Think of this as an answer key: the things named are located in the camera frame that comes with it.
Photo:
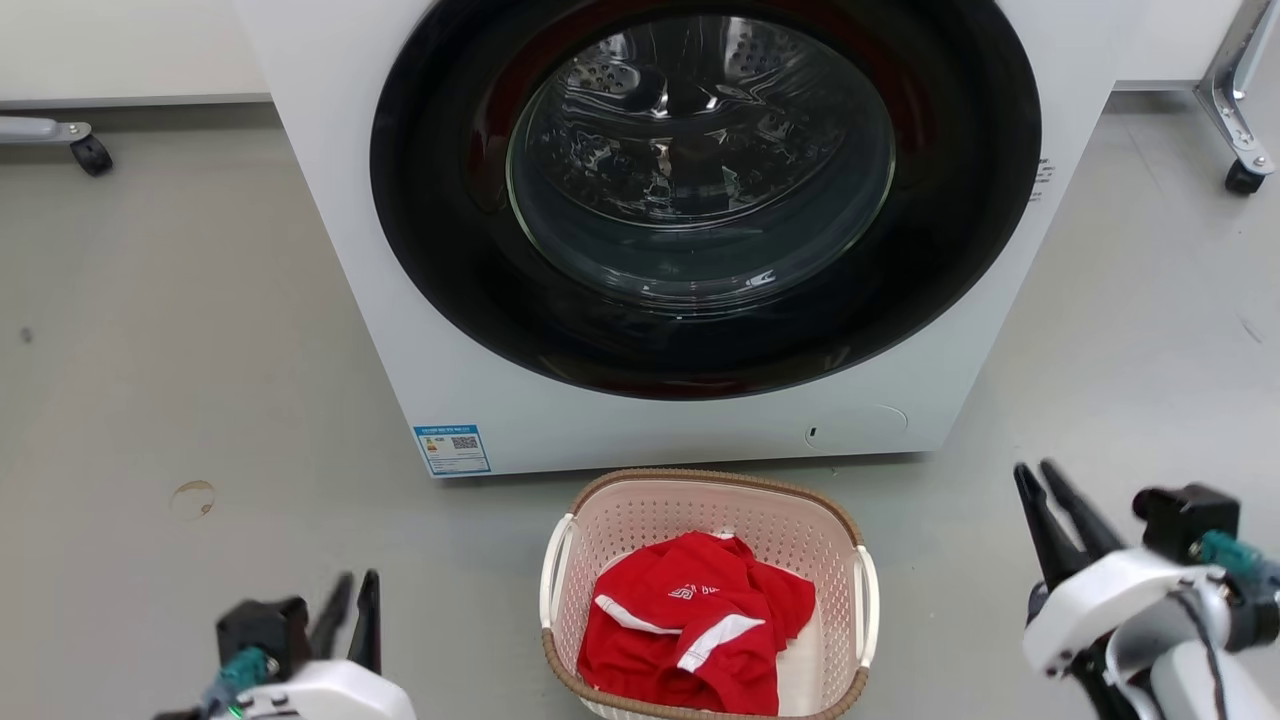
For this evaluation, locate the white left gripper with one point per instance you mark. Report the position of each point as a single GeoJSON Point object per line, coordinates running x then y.
{"type": "Point", "coordinates": [330, 695]}

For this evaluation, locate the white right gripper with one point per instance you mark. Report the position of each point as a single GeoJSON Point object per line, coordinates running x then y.
{"type": "Point", "coordinates": [1110, 595]}

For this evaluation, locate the beige plastic laundry basket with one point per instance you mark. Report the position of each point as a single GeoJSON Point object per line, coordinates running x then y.
{"type": "Point", "coordinates": [640, 510]}

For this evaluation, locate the blue energy label sticker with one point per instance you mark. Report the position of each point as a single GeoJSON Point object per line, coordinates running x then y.
{"type": "Point", "coordinates": [452, 449]}

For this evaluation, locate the round white filter cover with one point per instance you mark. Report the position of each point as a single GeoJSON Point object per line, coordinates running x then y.
{"type": "Point", "coordinates": [860, 427]}

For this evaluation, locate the red sports garment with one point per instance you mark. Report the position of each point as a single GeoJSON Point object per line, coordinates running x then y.
{"type": "Point", "coordinates": [680, 640]}

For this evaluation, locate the white front-load washing machine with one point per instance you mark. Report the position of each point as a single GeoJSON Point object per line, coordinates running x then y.
{"type": "Point", "coordinates": [330, 250]}

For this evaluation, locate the black round washer door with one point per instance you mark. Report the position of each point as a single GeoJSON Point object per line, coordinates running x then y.
{"type": "Point", "coordinates": [440, 220]}

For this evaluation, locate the grey leg with black caster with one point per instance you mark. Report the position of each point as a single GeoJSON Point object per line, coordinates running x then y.
{"type": "Point", "coordinates": [60, 135]}

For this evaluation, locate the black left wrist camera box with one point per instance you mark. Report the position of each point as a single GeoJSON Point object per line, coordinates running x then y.
{"type": "Point", "coordinates": [262, 630]}

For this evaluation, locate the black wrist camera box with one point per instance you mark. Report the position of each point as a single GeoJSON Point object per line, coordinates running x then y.
{"type": "Point", "coordinates": [1185, 520]}
{"type": "Point", "coordinates": [262, 630]}

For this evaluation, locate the teal left camera connector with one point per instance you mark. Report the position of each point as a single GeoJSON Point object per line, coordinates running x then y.
{"type": "Point", "coordinates": [240, 675]}

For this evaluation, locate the teal camera connector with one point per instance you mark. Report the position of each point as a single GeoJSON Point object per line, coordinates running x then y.
{"type": "Point", "coordinates": [1235, 555]}
{"type": "Point", "coordinates": [240, 675]}

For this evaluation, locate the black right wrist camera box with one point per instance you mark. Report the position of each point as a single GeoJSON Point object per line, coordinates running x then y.
{"type": "Point", "coordinates": [1185, 520]}

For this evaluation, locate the teal right camera connector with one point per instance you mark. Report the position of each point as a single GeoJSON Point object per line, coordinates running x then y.
{"type": "Point", "coordinates": [1235, 555]}

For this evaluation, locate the metal frame leg with caster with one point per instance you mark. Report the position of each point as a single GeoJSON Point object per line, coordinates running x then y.
{"type": "Point", "coordinates": [1230, 100]}

